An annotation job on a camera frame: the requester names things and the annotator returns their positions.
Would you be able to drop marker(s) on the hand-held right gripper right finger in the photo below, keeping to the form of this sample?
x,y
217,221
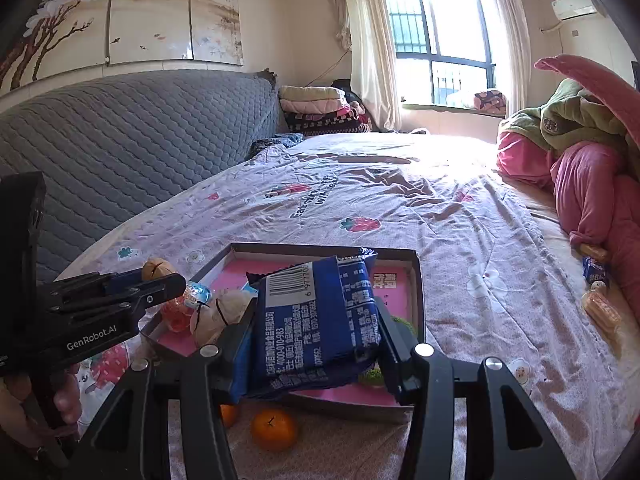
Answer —
x,y
400,375

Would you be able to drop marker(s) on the grey quilted headboard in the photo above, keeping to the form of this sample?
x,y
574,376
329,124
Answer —
x,y
125,135

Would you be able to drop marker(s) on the small blue snack pack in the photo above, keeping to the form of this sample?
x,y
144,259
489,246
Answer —
x,y
595,269

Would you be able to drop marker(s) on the walnut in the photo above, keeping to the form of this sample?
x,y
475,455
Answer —
x,y
156,269

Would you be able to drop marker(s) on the cream curtain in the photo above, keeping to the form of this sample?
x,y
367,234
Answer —
x,y
365,35
510,45

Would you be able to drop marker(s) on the pink folded blanket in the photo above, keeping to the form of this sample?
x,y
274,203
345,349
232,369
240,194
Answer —
x,y
320,107

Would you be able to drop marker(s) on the blue patterned cloth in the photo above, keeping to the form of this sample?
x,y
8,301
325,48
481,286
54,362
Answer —
x,y
275,145

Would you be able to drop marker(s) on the strawberry printed bedsheet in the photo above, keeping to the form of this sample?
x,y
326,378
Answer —
x,y
450,210

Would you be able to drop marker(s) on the barred window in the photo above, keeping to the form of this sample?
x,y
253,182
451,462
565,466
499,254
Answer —
x,y
450,25

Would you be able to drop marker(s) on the flower painted wall panel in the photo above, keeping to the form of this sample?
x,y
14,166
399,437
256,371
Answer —
x,y
150,10

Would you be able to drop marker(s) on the orange tangerine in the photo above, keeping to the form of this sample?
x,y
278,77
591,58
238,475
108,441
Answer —
x,y
272,430
229,416

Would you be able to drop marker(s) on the patterned pink cushion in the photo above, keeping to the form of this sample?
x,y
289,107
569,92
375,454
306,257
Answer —
x,y
490,100

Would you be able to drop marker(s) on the blue snack packet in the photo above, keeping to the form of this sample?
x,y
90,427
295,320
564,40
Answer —
x,y
310,330

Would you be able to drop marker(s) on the green blanket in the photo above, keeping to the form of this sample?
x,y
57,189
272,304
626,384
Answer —
x,y
575,110

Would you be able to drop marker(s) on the cream folded blanket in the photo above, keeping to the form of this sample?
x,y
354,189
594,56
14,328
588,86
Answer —
x,y
310,93

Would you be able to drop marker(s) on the white air conditioner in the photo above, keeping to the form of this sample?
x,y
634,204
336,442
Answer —
x,y
575,6

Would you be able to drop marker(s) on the pink printed paper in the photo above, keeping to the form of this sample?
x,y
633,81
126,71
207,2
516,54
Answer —
x,y
230,280

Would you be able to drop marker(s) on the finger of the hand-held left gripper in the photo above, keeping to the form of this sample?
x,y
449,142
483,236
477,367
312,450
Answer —
x,y
155,292
125,280

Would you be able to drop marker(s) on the red toy egg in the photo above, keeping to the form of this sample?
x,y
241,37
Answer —
x,y
177,315

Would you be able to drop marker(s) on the grey cardboard box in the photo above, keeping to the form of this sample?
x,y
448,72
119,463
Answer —
x,y
360,412

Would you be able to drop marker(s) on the pink quilt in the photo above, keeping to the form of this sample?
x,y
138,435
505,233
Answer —
x,y
590,185

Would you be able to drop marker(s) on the person's left hand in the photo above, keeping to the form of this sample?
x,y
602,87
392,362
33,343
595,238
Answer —
x,y
67,400

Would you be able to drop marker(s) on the dark checkered folded blanket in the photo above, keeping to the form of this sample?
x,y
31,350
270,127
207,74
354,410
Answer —
x,y
325,124

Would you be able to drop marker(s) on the yellow biscuit pack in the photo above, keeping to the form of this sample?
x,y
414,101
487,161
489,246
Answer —
x,y
594,251
600,315

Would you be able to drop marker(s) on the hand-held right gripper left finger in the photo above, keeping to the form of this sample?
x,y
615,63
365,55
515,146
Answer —
x,y
241,365

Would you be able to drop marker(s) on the dark cloth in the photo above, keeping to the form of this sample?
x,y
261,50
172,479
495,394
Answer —
x,y
345,89

